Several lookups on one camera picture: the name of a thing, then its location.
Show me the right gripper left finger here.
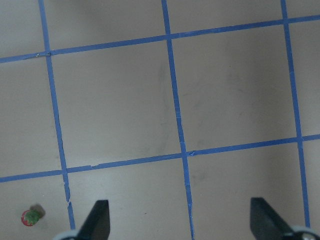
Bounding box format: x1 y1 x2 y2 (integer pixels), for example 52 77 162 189
52 199 111 240

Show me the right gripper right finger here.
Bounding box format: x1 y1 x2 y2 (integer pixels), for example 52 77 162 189
250 197 320 240

